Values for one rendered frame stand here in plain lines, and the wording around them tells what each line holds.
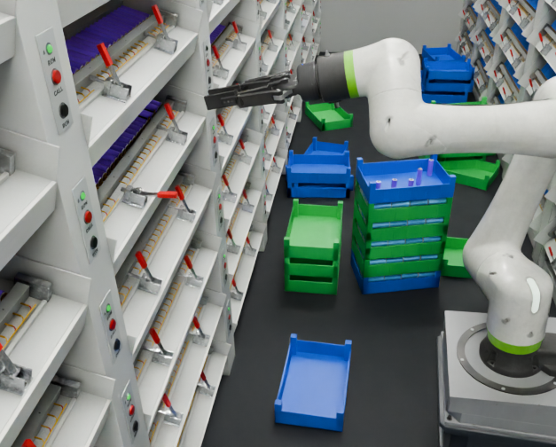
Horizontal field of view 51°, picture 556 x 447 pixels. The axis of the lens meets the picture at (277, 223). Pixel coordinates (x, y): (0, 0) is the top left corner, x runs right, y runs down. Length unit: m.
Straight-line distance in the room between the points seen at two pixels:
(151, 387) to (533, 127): 0.91
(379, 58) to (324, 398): 1.11
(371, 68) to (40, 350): 0.75
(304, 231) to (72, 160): 1.59
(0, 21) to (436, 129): 0.74
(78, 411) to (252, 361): 1.08
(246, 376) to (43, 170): 1.32
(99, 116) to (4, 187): 0.24
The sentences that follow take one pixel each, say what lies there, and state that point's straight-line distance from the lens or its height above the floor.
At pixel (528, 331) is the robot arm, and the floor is 0.52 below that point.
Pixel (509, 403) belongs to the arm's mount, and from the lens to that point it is 1.47.
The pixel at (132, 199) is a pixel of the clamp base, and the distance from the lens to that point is 1.09.
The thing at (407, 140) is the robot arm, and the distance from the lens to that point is 1.10.
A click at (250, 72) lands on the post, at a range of 2.15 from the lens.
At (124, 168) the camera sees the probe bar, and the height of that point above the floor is 0.94.
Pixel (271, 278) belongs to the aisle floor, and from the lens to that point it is 2.34.
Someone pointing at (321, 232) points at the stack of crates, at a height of 0.16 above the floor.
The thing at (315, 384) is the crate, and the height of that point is 0.00.
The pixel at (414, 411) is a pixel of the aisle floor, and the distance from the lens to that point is 1.91.
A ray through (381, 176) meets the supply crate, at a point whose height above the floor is 0.40.
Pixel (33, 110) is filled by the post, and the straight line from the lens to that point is 0.76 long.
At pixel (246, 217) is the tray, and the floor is 0.30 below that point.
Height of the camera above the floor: 1.44
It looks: 33 degrees down
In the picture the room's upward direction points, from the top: 1 degrees counter-clockwise
